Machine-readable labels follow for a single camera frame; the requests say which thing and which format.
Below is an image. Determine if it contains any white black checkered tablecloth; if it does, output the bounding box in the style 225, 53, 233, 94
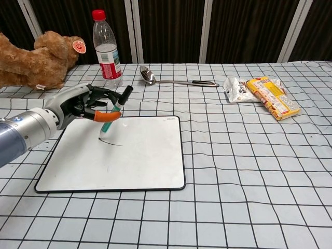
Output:
0, 60, 332, 249

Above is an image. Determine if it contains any white snack packet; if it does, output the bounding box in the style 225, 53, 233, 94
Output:
223, 77, 288, 104

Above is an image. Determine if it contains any stainless steel ladle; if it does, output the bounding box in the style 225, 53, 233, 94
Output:
139, 65, 220, 88

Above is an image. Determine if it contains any brown plush dog toy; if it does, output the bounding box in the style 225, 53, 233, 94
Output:
0, 30, 87, 91

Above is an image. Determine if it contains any dark folding screen white frame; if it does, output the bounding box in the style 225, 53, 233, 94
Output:
0, 0, 332, 65

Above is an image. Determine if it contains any yellow snack package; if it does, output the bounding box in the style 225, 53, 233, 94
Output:
245, 76, 301, 121

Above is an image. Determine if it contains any green whiteboard marker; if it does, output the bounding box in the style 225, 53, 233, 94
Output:
98, 85, 134, 141

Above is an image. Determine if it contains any clear water bottle red cap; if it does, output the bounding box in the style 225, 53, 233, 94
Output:
92, 9, 123, 89

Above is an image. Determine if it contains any white whiteboard black frame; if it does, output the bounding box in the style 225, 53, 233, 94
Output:
34, 116, 187, 194

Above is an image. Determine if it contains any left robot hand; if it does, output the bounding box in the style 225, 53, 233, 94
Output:
44, 82, 122, 130

